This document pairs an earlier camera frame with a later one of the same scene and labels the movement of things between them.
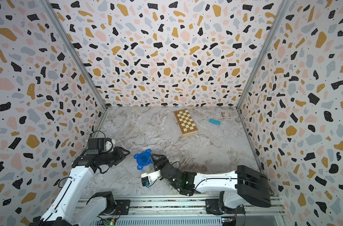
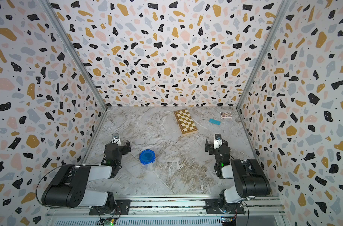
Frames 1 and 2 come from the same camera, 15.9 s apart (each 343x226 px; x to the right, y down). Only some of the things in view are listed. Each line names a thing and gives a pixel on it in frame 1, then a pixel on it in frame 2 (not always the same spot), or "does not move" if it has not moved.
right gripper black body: (164, 167) to (212, 151)
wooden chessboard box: (185, 123) does not move
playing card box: (226, 115) does not move
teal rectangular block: (215, 121) does not move
